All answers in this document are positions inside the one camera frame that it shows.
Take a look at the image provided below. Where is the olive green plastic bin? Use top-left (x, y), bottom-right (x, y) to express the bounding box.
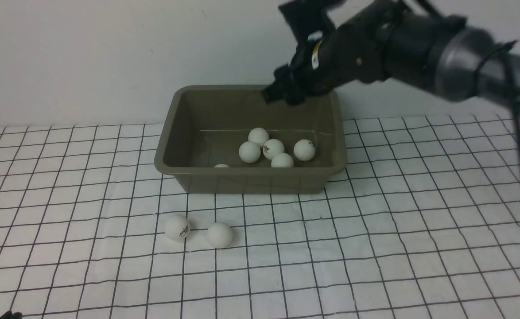
top-left (154, 85), bottom-right (347, 195)

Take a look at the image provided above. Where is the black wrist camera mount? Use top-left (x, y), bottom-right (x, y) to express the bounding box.
top-left (278, 0), bottom-right (345, 44)

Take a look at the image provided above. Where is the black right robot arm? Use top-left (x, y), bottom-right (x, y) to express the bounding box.
top-left (262, 0), bottom-right (520, 112)

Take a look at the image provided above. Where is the black object at corner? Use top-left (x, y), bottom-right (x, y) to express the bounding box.
top-left (0, 311), bottom-right (23, 319)

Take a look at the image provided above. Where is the white table-tennis ball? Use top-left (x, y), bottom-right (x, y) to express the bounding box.
top-left (262, 139), bottom-right (285, 161)
top-left (206, 222), bottom-right (233, 249)
top-left (294, 139), bottom-right (316, 162)
top-left (238, 141), bottom-right (262, 163)
top-left (248, 128), bottom-right (270, 148)
top-left (271, 153), bottom-right (294, 168)

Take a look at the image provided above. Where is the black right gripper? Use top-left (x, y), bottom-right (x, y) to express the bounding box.
top-left (261, 13), bottom-right (389, 106)

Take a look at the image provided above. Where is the white black-grid tablecloth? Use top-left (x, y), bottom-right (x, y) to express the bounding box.
top-left (0, 115), bottom-right (520, 319)

